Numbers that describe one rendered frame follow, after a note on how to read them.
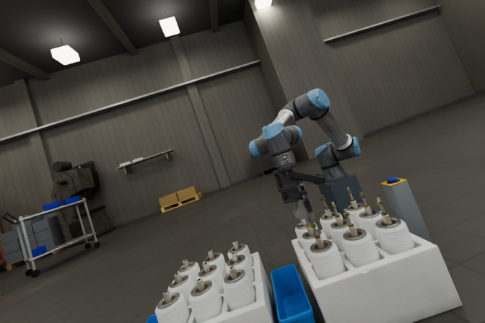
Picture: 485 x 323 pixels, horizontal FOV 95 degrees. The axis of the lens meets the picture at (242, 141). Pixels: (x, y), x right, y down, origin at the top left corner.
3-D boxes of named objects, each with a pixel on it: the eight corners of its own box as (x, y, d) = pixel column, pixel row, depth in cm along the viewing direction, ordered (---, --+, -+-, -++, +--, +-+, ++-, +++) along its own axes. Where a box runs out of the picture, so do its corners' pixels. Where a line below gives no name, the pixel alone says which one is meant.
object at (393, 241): (386, 277, 76) (366, 226, 77) (405, 264, 79) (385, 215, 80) (415, 290, 67) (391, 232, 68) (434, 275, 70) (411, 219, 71)
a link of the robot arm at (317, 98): (338, 150, 147) (293, 94, 121) (362, 143, 138) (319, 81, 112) (339, 165, 140) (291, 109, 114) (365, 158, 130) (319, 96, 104)
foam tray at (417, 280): (304, 277, 104) (291, 240, 105) (384, 249, 103) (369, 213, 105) (335, 350, 65) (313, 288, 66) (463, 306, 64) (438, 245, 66)
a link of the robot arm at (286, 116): (280, 104, 130) (242, 142, 93) (296, 96, 124) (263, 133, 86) (289, 121, 133) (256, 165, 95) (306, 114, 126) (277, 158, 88)
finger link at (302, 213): (299, 228, 75) (289, 202, 76) (316, 223, 75) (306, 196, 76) (300, 231, 72) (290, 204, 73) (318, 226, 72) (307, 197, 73)
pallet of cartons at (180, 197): (161, 213, 621) (156, 199, 624) (168, 208, 695) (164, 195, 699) (200, 198, 632) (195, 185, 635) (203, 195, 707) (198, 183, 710)
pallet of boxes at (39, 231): (76, 242, 656) (65, 203, 666) (56, 252, 577) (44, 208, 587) (34, 258, 642) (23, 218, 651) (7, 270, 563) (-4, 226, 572)
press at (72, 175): (124, 224, 672) (102, 153, 691) (106, 235, 570) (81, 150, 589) (83, 239, 658) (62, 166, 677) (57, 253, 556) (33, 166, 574)
